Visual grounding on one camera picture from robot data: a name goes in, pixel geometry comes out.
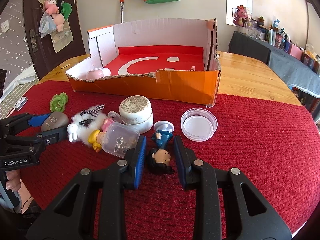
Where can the orange tipped mop handle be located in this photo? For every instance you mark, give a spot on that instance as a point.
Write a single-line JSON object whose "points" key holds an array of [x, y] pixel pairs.
{"points": [[122, 11]]}

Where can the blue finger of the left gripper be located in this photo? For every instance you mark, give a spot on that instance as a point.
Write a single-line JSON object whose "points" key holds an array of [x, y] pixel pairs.
{"points": [[54, 135], [38, 120]]}

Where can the green plush on door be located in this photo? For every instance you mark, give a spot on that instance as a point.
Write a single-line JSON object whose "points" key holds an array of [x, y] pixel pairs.
{"points": [[66, 10]]}

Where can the pink rabbit plush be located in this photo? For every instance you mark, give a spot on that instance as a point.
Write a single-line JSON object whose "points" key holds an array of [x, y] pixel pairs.
{"points": [[240, 15]]}

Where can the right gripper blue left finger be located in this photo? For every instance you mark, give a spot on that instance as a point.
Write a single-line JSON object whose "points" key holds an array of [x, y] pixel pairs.
{"points": [[71, 214]]}

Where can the blonde doll figurine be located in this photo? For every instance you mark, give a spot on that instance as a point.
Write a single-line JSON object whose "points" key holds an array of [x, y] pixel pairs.
{"points": [[96, 139]]}

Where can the clear plastic round lid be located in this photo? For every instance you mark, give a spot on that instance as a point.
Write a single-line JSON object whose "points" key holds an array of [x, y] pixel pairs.
{"points": [[198, 124]]}

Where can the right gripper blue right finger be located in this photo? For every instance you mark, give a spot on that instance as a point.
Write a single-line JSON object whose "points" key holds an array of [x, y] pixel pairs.
{"points": [[248, 213]]}

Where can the white fluffy plush charm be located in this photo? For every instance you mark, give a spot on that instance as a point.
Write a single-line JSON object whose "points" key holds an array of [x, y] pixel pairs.
{"points": [[84, 123]]}

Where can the small clear plastic box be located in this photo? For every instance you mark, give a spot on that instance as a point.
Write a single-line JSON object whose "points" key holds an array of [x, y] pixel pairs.
{"points": [[118, 139]]}

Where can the pink plush pig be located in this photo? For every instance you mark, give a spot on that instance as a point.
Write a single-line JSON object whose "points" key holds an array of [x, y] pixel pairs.
{"points": [[53, 10]]}

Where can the orange cardboard box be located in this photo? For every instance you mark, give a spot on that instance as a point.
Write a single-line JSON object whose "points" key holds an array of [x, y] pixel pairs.
{"points": [[165, 58]]}

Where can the blue suited boy figurine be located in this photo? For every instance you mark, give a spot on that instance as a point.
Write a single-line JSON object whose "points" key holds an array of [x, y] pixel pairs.
{"points": [[158, 158]]}

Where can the person's left hand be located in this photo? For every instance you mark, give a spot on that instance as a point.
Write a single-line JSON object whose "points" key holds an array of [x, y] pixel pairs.
{"points": [[14, 180]]}

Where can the grey cloth covered side table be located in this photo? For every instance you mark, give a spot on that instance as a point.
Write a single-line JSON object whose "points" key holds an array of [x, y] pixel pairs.
{"points": [[289, 69]]}

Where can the dark brown door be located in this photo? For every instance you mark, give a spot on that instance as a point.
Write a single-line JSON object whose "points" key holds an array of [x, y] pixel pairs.
{"points": [[53, 33]]}

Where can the green lettuce toy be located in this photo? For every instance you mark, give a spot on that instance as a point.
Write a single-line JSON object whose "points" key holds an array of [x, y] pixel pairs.
{"points": [[58, 102]]}

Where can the clear plastic bag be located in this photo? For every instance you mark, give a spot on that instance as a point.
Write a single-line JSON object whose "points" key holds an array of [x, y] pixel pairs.
{"points": [[47, 25]]}

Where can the white square charger device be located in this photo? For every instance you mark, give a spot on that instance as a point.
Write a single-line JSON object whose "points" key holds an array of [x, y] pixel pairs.
{"points": [[20, 103]]}

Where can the white speckled round jar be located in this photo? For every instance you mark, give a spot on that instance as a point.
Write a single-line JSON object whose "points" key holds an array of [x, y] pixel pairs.
{"points": [[136, 112]]}

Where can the grey earbuds case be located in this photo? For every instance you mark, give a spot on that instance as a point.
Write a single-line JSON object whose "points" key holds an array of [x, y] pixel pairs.
{"points": [[55, 120]]}

